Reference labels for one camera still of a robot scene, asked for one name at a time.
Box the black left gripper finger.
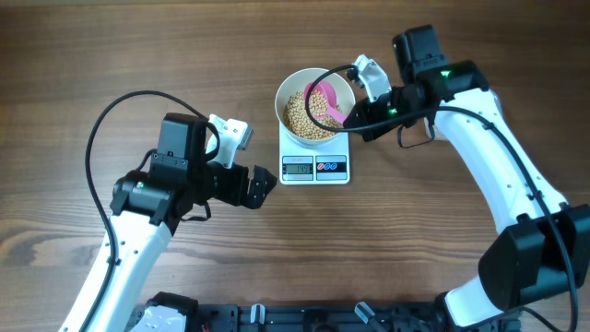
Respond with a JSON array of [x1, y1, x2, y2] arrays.
[[251, 165, 277, 192], [243, 186, 266, 209]]

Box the pink measuring scoop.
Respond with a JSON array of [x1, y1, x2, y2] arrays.
[[303, 81, 347, 125]]

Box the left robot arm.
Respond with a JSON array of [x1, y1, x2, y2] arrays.
[[61, 113, 277, 331]]

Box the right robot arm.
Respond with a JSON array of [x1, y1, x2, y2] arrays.
[[344, 25, 589, 331]]

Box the white digital kitchen scale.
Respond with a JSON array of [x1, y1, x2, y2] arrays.
[[278, 127, 350, 185]]

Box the soybeans in bowl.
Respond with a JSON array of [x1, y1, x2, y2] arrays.
[[284, 91, 341, 140]]

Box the white bowl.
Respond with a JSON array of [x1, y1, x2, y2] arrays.
[[275, 68, 355, 147]]

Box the clear plastic container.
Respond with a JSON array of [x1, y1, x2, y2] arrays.
[[424, 89, 503, 141]]

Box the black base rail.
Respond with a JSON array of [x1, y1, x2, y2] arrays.
[[133, 302, 522, 332]]

